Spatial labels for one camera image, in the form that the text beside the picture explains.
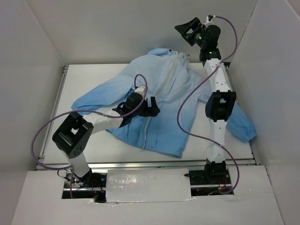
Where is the light blue zip jacket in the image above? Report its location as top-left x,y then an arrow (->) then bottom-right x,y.
70,48 -> 257,159

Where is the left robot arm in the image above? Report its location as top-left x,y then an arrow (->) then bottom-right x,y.
52,92 -> 160,187

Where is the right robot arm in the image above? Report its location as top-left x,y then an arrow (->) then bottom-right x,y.
175,15 -> 236,183

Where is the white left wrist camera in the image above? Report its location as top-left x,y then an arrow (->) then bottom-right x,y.
134,85 -> 148,96

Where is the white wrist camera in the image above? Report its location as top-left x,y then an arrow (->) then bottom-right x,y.
134,85 -> 148,96
204,15 -> 216,27

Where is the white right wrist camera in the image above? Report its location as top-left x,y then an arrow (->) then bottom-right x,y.
204,15 -> 216,27

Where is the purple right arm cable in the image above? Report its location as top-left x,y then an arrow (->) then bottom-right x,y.
177,15 -> 241,195

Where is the aluminium rail frame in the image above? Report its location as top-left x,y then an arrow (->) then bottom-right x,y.
35,61 -> 261,204

